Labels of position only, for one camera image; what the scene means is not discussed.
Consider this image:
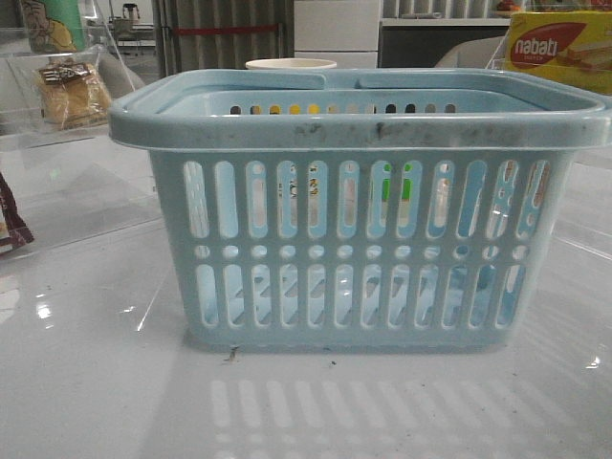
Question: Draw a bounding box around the fruit bowl on sideboard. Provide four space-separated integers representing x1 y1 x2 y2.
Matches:
494 0 522 15

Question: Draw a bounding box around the white drawer cabinet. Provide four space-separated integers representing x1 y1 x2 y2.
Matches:
294 1 383 69

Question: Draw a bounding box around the grey armchair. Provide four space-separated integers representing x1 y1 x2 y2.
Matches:
435 35 506 69

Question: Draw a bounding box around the light blue plastic basket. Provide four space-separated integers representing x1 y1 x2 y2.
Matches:
108 69 611 351

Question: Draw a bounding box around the dark grey sideboard cabinet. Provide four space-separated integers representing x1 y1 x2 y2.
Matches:
378 18 510 68

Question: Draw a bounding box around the clear acrylic display shelf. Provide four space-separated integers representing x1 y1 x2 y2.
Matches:
1 1 157 268

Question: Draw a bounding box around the yellow Nabati wafer box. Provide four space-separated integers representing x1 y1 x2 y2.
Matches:
503 11 611 96

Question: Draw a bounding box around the dark red snack packet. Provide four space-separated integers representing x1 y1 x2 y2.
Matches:
0 175 34 254

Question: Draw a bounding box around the packaged bread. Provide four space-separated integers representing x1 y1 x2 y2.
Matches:
35 58 112 130

